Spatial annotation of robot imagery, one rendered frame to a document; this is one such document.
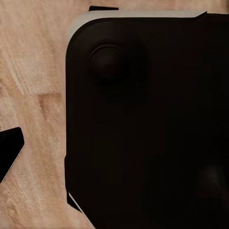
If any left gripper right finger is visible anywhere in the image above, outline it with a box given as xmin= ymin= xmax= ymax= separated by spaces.
xmin=214 ymin=127 xmax=229 ymax=164

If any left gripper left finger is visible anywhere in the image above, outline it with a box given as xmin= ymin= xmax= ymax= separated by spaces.
xmin=0 ymin=127 xmax=25 ymax=183

